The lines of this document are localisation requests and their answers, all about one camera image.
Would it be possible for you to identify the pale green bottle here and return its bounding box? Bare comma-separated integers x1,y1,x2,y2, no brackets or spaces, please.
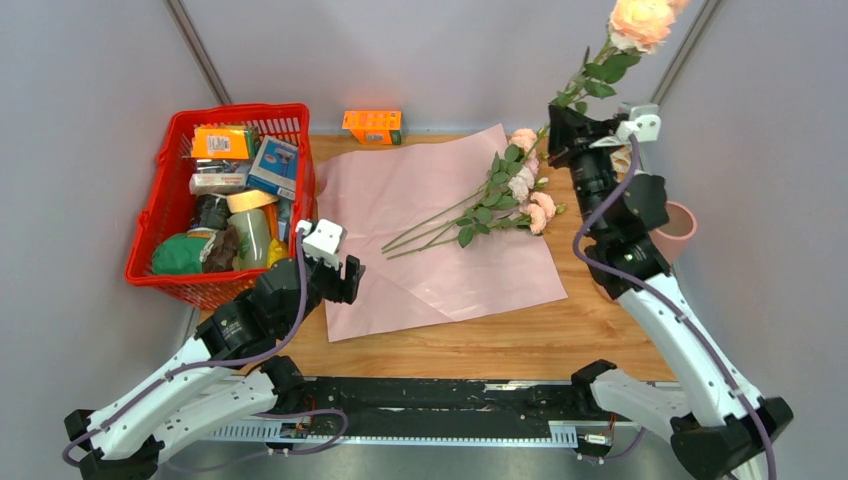
228,209,271,270

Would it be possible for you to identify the aluminium table frame rail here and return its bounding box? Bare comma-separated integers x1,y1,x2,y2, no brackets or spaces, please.
119,374,763,480

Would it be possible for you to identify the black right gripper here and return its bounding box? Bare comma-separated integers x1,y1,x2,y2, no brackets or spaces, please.
545,104,625,236

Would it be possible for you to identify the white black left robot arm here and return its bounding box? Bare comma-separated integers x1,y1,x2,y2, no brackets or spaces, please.
62,254,366,479

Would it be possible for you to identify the purple wrapping paper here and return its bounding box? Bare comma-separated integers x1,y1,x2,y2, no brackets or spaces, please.
317,125,566,342

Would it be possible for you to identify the blue razor box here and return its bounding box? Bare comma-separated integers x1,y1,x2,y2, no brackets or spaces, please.
246,136,299,201

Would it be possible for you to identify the red plastic shopping basket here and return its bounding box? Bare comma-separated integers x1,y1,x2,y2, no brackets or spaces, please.
125,103,315,310

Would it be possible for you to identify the yellow small packet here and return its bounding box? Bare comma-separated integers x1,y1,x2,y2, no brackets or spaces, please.
266,239,289,269

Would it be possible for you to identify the green bag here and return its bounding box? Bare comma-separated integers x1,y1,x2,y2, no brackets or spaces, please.
152,229,217,275

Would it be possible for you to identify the pink cylindrical vase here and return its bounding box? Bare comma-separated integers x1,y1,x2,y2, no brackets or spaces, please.
649,201,698,264

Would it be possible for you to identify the orange snack package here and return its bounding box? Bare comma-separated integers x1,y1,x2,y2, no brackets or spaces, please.
190,124,260,161

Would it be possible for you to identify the orange cardboard box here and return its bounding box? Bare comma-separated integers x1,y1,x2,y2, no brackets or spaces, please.
342,110,403,146

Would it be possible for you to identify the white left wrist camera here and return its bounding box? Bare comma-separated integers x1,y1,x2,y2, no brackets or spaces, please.
296,219,347,270

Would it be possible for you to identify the peach rose stem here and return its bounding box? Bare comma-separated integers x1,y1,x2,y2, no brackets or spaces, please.
551,0,688,114
381,190,566,260

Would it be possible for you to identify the white red small box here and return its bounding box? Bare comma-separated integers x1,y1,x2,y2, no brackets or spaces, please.
188,173,248,195

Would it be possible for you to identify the beige tape roll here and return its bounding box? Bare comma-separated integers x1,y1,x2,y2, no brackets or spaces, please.
226,190,278,214

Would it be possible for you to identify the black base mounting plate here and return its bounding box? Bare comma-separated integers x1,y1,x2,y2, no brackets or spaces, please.
271,377,615,439

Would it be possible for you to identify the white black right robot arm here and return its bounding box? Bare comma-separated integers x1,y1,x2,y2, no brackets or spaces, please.
548,104,794,479

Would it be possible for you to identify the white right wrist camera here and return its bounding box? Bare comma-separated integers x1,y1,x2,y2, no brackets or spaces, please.
590,102,662,148

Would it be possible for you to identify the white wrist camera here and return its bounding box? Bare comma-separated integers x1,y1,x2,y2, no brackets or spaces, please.
590,102,662,148
296,219,347,270

